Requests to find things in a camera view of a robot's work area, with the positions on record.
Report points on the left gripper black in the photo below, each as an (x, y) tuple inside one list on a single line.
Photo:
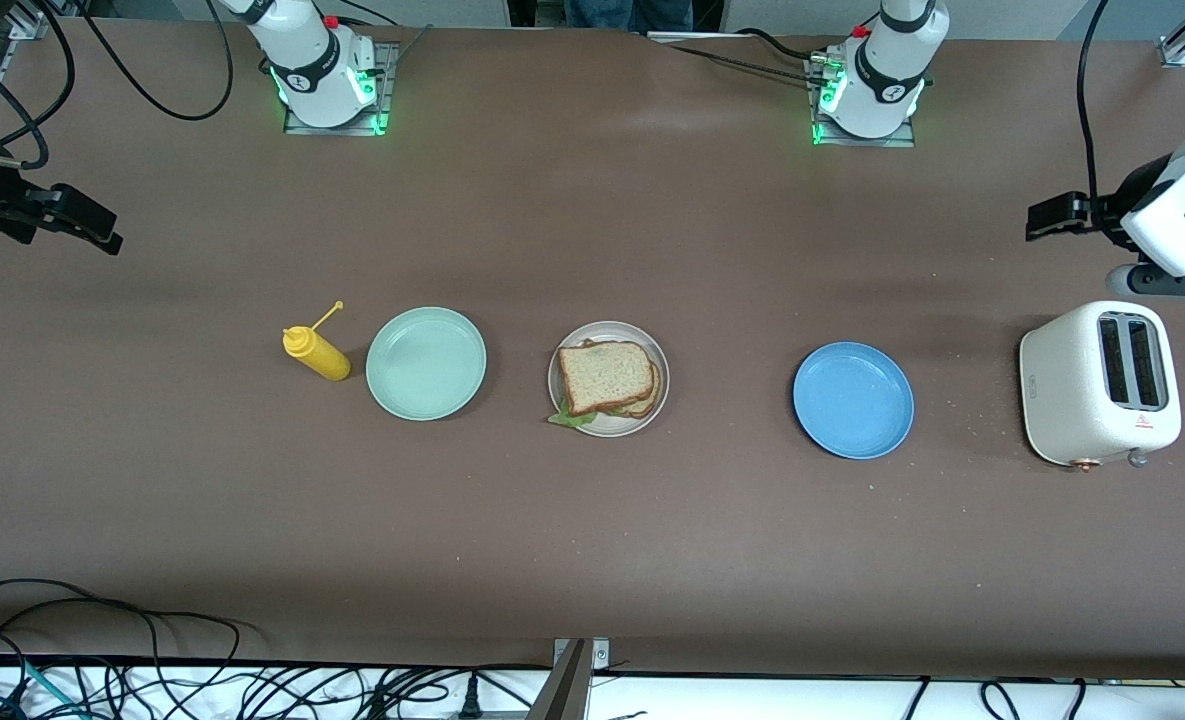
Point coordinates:
[(1120, 205)]

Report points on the yellow mustard squeeze bottle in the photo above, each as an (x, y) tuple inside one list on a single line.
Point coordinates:
[(320, 355)]

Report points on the toasted brown bread slice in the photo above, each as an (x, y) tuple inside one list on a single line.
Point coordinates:
[(652, 395), (607, 375)]

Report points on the green lettuce leaf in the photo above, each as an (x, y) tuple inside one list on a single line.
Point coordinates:
[(567, 418)]

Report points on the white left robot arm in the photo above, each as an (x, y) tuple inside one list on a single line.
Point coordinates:
[(882, 75)]

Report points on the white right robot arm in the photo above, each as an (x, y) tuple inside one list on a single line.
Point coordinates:
[(317, 70)]

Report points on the blue round plate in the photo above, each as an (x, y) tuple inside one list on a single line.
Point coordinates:
[(853, 400)]

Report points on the mint green round plate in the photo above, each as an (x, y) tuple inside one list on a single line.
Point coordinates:
[(426, 363)]

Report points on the beige round plate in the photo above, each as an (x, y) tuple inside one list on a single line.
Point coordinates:
[(657, 350)]

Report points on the white two-slot toaster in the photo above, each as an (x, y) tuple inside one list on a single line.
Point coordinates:
[(1062, 400)]

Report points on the person in blue jeans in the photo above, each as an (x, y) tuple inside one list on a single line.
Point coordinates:
[(630, 12)]

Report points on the black power plug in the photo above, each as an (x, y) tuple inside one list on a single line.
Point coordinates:
[(470, 700)]

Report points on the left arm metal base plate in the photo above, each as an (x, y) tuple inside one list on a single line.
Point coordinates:
[(902, 140)]

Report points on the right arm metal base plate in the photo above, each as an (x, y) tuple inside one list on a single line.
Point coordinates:
[(388, 90)]

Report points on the grey metal table bracket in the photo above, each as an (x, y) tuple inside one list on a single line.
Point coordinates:
[(567, 690)]

